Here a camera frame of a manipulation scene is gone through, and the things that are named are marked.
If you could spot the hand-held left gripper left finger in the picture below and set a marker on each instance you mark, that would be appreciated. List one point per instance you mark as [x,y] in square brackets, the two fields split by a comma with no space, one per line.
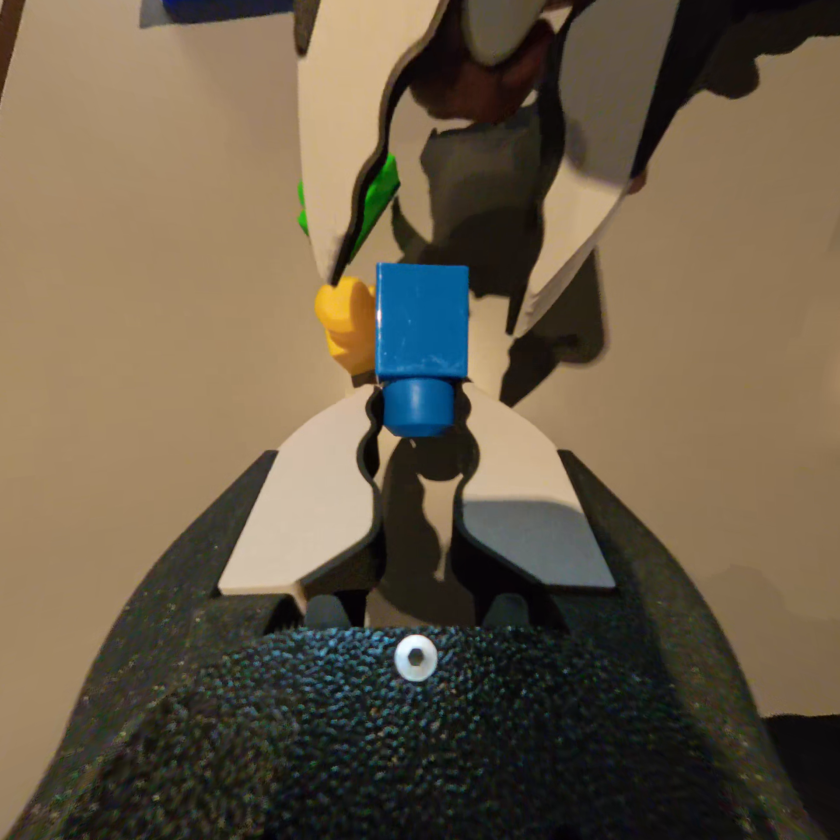
[308,505]

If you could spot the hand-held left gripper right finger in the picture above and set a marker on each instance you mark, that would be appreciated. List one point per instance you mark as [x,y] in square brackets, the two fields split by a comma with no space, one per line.
[531,518]

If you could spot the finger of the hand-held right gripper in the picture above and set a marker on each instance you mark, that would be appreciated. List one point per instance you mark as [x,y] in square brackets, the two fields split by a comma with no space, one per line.
[341,118]
[604,118]

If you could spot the green two-stud block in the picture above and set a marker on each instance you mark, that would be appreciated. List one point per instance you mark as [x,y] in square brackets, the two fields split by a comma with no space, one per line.
[380,197]

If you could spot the blue plastic bin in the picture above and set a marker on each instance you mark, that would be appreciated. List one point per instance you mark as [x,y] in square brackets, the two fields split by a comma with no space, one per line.
[216,10]

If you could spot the yellow one-stud block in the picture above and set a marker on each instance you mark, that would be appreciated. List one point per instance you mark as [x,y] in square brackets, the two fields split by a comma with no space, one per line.
[348,321]

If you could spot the blue one-stud block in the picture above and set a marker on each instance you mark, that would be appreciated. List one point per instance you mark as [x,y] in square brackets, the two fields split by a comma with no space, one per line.
[423,321]

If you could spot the person's right hand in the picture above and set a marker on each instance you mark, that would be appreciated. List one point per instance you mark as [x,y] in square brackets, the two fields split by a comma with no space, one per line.
[472,92]

